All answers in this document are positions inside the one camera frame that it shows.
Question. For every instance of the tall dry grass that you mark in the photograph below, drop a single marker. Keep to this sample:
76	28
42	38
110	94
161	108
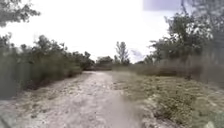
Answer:
173	68

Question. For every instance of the row of trees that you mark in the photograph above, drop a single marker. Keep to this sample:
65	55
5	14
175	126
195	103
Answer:
186	40

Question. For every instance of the pale gravel dirt path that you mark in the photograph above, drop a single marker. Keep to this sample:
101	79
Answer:
86	100

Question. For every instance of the grass verge with weeds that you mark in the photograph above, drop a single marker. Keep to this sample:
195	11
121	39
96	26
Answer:
173	96

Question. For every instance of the dense trees and bushes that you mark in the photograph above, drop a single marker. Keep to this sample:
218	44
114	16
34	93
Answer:
40	65

